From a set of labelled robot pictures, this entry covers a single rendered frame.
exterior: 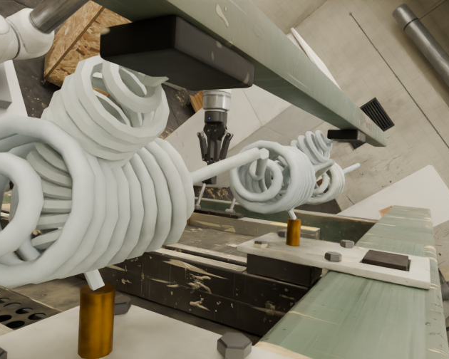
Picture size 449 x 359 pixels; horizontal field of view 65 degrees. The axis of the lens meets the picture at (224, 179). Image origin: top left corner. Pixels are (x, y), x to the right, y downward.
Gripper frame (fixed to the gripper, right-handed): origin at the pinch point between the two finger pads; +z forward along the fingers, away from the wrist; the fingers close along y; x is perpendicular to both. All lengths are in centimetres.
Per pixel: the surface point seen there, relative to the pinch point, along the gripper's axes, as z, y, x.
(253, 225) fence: 12.8, -20.8, 11.0
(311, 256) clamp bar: 5, -51, 63
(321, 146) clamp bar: -7, -51, 62
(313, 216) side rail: 11.8, -30.9, -13.0
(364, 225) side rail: 12.3, -46.2, -13.0
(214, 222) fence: 13.7, -8.5, 11.0
